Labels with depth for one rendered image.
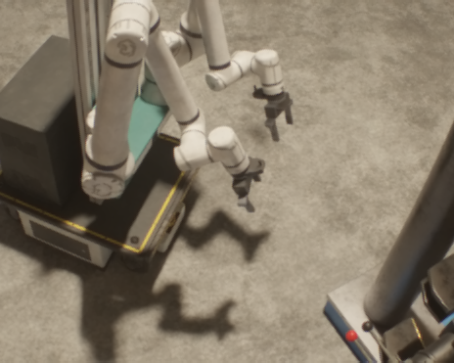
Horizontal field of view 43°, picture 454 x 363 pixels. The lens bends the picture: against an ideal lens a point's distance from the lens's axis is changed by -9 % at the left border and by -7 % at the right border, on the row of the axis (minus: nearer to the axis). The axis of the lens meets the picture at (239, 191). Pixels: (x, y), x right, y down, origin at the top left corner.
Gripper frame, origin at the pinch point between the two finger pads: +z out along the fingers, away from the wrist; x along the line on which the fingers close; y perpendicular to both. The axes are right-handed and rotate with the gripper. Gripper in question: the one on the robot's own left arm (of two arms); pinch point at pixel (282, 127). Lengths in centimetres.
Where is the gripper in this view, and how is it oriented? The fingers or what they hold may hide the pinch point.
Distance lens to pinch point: 249.9
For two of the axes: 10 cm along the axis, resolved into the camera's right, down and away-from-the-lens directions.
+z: 2.1, 8.0, 5.6
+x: 4.8, -5.8, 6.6
